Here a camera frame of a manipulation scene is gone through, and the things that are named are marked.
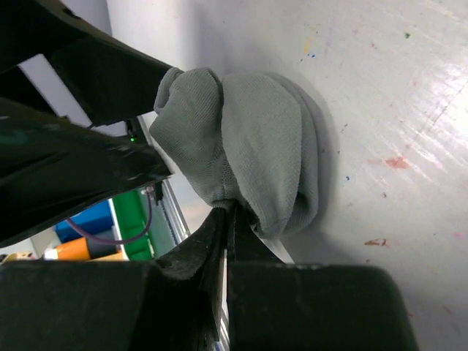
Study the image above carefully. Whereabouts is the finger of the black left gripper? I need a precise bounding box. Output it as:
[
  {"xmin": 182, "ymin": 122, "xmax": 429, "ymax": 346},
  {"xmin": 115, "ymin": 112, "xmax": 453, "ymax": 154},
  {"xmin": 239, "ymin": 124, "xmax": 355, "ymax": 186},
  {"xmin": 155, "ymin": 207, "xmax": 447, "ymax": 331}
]
[
  {"xmin": 1, "ymin": 1, "xmax": 170, "ymax": 126},
  {"xmin": 1, "ymin": 99, "xmax": 171, "ymax": 247}
]

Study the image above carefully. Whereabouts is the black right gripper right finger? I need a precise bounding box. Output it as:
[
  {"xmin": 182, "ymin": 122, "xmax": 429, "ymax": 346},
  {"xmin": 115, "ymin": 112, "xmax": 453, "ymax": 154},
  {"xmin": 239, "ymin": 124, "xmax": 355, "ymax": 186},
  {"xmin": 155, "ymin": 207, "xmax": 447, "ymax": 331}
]
[{"xmin": 227, "ymin": 205, "xmax": 418, "ymax": 350}]

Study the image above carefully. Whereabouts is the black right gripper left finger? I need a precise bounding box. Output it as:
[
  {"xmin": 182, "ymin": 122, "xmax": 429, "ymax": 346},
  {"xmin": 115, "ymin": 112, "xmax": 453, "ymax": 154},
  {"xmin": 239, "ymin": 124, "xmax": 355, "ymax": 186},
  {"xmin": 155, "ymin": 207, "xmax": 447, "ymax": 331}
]
[{"xmin": 1, "ymin": 208, "xmax": 226, "ymax": 350}]

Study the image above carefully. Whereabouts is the grey ankle sock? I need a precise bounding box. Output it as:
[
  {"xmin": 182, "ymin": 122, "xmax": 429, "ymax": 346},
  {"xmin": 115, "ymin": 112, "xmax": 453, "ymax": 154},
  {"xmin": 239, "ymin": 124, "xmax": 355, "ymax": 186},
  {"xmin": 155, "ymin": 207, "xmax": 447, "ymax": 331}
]
[{"xmin": 149, "ymin": 68, "xmax": 319, "ymax": 239}]

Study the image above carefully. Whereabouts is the aluminium frame rail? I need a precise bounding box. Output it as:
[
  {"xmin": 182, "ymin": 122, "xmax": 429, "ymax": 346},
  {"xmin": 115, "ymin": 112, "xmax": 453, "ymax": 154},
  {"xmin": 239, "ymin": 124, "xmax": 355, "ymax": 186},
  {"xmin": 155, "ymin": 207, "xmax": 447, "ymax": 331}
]
[{"xmin": 127, "ymin": 116, "xmax": 193, "ymax": 257}]

